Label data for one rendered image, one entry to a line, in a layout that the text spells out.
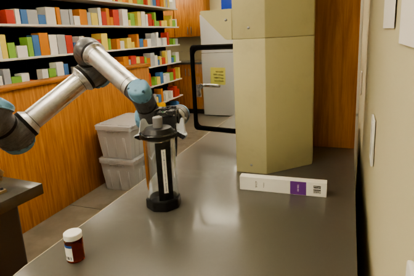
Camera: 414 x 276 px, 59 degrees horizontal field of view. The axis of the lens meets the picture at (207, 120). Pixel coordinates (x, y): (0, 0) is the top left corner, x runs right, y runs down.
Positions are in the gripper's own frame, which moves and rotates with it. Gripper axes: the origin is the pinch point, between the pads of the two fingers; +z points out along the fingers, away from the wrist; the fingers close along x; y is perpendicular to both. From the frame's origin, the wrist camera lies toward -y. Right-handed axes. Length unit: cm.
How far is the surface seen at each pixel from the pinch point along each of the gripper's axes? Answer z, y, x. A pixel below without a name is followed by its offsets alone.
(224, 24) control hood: -25.1, 33.4, 18.6
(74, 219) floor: -169, -104, -120
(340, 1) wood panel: -51, 42, 62
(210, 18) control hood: -26.2, 35.6, 13.8
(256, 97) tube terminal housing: -23.7, 8.5, 28.6
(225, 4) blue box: -46, 43, 18
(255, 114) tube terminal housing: -24.2, 2.7, 28.0
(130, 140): -217, -49, -83
